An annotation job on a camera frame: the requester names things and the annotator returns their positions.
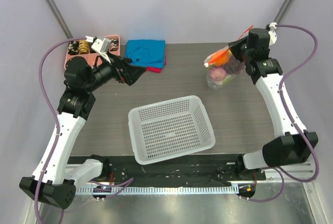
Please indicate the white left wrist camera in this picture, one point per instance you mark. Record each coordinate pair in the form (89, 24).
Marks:
(100, 46)

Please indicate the purple onion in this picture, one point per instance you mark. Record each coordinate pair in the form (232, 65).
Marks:
(217, 74)

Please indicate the pink organizer box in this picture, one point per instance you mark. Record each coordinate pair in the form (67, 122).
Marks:
(91, 57)

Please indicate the blue folded cloth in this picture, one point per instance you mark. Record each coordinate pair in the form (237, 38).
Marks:
(146, 53)

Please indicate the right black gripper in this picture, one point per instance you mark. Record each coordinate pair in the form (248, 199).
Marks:
(238, 49)

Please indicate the yellow striped rolled sock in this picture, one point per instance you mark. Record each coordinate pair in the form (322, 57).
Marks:
(84, 47)

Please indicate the white cauliflower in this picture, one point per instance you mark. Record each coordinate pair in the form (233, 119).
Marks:
(227, 79)

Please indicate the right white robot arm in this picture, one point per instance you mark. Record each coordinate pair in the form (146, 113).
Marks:
(292, 143)

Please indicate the black pink floral sock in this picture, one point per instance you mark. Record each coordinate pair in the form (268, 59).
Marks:
(114, 45)

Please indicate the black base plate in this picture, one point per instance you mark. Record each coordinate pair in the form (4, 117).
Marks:
(191, 171)

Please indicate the clear orange zip bag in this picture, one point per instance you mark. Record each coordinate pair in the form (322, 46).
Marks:
(222, 67)

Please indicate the black floral rolled sock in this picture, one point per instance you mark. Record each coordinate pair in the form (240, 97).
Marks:
(73, 48)

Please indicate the purple grape bunch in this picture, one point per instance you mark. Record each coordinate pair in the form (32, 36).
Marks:
(233, 67)

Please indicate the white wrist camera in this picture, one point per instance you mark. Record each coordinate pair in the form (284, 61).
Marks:
(271, 28)
(100, 46)

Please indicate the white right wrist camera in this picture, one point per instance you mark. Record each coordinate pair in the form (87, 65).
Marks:
(271, 28)

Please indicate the white slotted cable duct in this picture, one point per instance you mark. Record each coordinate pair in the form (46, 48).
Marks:
(89, 189)

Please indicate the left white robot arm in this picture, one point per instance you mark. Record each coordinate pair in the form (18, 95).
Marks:
(49, 183)

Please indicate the magenta folded cloth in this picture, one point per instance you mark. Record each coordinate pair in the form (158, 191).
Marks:
(157, 70)

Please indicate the orange fruit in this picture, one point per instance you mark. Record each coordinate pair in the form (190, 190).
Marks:
(223, 59)

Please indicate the white plastic basket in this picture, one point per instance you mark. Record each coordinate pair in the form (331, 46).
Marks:
(170, 129)

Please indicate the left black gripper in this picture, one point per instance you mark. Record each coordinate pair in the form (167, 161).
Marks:
(129, 73)

